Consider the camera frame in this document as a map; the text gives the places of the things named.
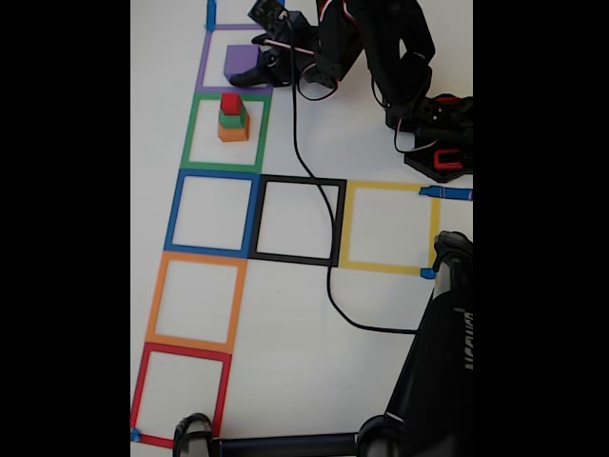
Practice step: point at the purple square block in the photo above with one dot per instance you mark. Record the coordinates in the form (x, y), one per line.
(240, 59)

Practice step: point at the small red cube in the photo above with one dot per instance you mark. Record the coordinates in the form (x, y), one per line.
(230, 102)

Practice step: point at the green cube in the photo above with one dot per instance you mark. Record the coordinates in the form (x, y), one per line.
(233, 121)

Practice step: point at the orange square block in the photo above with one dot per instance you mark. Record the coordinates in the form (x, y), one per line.
(233, 134)

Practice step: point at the long blue tape strip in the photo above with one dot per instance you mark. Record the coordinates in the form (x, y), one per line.
(452, 193)

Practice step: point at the small blue tape piece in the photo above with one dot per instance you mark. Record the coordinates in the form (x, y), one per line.
(135, 434)
(427, 273)

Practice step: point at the black tripod stand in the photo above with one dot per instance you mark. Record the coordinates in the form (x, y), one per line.
(428, 381)

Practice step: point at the purple square frame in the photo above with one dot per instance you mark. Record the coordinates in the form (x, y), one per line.
(202, 62)

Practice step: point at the green square frame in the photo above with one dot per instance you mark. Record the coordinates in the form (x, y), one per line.
(188, 138)

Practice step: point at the black square frame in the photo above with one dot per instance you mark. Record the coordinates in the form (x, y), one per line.
(295, 180)

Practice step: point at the yellow square frame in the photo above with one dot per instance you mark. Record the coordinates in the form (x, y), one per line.
(380, 184)

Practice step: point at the blue square frame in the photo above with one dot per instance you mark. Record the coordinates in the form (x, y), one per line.
(172, 214)

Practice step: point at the orange square frame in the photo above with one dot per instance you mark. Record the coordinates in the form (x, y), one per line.
(154, 304)

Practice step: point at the red square frame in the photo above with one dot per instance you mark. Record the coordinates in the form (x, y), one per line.
(139, 390)

